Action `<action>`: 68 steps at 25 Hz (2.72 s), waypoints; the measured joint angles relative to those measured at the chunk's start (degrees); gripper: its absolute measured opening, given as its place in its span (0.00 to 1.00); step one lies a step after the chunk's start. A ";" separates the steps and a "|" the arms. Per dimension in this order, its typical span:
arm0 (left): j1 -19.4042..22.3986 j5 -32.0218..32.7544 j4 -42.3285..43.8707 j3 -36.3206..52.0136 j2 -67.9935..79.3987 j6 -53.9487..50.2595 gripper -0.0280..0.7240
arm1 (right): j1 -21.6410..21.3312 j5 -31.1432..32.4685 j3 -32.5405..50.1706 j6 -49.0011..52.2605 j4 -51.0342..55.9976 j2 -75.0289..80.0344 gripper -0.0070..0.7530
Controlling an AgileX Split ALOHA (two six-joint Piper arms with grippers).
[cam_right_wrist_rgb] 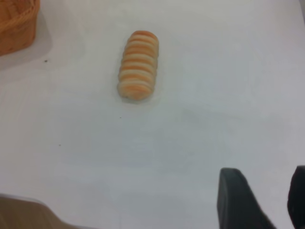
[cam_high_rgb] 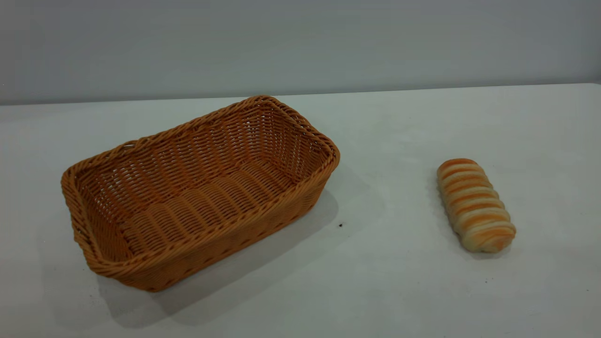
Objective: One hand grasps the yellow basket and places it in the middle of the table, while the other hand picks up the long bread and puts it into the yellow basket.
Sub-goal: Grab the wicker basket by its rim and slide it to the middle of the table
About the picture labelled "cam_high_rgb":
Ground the orange woven wicker basket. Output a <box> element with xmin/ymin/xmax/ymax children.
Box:
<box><xmin>60</xmin><ymin>95</ymin><xmax>340</xmax><ymax>292</ymax></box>

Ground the striped long bread roll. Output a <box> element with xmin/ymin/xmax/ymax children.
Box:
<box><xmin>437</xmin><ymin>158</ymin><xmax>517</xmax><ymax>254</ymax></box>

